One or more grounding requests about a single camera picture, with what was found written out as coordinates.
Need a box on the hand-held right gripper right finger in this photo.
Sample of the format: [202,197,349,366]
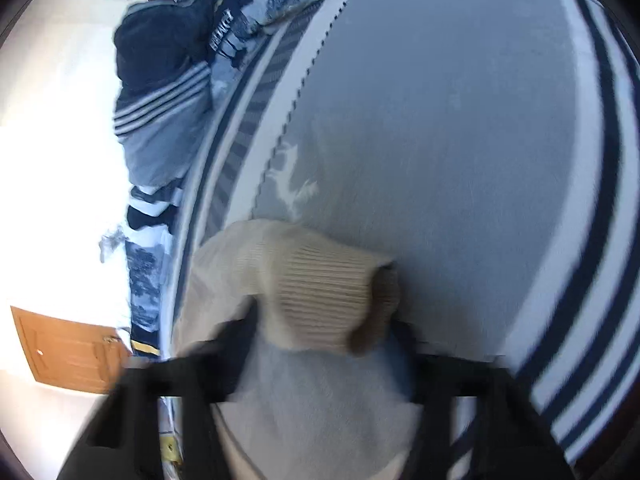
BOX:
[385,320,576,480]

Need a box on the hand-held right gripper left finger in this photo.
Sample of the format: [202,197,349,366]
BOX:
[57,305,261,480]

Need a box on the beige knit sweater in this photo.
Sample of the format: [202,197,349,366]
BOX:
[170,219,426,480]

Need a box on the wooden door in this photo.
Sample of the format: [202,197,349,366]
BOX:
[11,305,133,393]

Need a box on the blue striped deer-print bed sheet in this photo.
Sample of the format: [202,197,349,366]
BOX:
[160,0,636,480]

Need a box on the grey striped jacket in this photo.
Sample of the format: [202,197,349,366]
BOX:
[112,0,221,186]

